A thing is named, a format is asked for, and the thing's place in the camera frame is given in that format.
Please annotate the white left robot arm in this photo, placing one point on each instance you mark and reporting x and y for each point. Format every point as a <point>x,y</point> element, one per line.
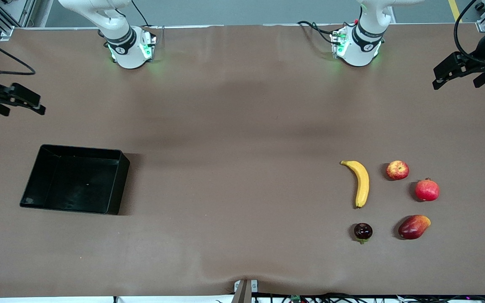
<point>360,52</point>

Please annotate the red yellow apple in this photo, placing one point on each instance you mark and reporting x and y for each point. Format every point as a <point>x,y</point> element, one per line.
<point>397,170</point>

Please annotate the red yellow mango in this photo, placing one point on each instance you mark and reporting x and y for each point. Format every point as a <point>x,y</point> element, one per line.
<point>413,227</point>

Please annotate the dark purple mangosteen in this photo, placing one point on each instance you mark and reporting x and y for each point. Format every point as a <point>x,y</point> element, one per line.
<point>363,231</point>

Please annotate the wrinkled table cover sheet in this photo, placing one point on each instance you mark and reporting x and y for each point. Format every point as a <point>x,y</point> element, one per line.
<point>225,189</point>

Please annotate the yellow banana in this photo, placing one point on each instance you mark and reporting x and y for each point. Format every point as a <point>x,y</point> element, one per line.
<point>362,185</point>

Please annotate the black rectangular plastic box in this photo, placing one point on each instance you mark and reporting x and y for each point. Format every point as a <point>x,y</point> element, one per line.
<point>78,185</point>

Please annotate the red pomegranate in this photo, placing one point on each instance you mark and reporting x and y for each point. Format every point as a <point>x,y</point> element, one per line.
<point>427,190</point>

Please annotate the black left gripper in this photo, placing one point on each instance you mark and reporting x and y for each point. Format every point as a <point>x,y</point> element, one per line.
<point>483,58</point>

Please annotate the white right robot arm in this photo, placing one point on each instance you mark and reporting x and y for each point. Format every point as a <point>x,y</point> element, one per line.
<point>126,50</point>

